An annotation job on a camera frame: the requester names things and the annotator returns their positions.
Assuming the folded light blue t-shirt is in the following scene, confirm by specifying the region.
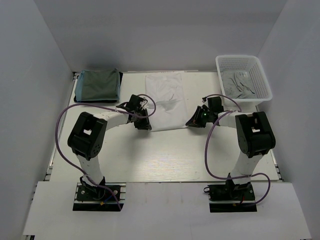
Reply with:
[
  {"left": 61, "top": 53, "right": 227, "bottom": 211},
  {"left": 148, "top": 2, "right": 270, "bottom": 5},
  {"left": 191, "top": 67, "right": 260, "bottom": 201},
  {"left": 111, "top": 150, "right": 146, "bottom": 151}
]
[{"left": 74, "top": 70, "right": 85, "bottom": 103}]

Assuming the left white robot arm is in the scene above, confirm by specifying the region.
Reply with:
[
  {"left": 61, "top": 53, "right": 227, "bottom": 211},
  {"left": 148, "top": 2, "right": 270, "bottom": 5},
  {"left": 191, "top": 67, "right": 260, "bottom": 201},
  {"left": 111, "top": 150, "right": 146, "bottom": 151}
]
[{"left": 67, "top": 94, "right": 152, "bottom": 200}]

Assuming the grey t-shirt in basket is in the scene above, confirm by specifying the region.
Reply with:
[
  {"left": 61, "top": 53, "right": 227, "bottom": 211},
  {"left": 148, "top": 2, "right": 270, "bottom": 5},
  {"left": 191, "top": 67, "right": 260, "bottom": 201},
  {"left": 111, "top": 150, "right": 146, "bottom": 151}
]
[{"left": 221, "top": 70, "right": 256, "bottom": 99}]

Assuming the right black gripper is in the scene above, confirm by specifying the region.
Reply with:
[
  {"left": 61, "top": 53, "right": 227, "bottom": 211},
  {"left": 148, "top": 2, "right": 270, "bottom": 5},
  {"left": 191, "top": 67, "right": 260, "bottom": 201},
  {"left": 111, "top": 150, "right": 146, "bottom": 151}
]
[{"left": 186, "top": 105, "right": 214, "bottom": 128}]

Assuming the white t-shirt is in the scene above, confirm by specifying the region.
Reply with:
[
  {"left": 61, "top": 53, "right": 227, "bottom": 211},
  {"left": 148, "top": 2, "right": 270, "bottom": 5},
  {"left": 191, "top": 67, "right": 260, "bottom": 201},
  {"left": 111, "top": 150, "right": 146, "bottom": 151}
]
[{"left": 145, "top": 72, "right": 188, "bottom": 132}]

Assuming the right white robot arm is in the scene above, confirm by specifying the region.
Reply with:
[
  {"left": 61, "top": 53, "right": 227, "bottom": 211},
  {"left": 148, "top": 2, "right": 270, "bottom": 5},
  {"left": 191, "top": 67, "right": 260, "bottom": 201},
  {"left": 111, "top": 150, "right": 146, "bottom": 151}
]
[{"left": 185, "top": 94, "right": 276, "bottom": 200}]

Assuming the folded green t-shirt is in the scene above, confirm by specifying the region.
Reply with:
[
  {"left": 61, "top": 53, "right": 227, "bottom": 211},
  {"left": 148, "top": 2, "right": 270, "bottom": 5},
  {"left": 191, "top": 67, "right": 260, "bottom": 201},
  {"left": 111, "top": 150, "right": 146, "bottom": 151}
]
[{"left": 80, "top": 68, "right": 120, "bottom": 102}]

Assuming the white plastic basket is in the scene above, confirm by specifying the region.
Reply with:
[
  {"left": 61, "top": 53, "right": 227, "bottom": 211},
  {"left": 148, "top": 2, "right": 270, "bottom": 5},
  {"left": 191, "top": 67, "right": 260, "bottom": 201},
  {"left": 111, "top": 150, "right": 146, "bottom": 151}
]
[{"left": 215, "top": 55, "right": 273, "bottom": 107}]

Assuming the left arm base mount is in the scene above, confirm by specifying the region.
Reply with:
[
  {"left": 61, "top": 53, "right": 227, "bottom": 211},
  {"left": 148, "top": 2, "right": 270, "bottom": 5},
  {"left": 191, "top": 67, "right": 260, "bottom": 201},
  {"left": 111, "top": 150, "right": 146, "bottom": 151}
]
[{"left": 72, "top": 177, "right": 126, "bottom": 212}]

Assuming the folded black t-shirt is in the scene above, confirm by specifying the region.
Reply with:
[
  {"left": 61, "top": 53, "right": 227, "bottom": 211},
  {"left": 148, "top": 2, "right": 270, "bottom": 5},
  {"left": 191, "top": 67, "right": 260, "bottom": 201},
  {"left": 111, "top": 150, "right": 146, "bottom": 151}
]
[{"left": 73, "top": 71, "right": 124, "bottom": 103}]

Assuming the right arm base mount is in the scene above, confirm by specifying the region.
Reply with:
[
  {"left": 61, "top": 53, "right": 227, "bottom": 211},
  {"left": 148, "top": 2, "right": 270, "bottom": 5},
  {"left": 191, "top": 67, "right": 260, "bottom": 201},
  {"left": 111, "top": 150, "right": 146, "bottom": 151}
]
[{"left": 203, "top": 180, "right": 257, "bottom": 213}]

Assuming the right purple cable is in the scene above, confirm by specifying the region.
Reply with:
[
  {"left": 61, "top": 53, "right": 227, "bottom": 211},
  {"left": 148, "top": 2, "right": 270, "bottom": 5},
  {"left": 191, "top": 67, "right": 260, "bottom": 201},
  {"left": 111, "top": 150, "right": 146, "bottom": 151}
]
[{"left": 204, "top": 93, "right": 272, "bottom": 207}]

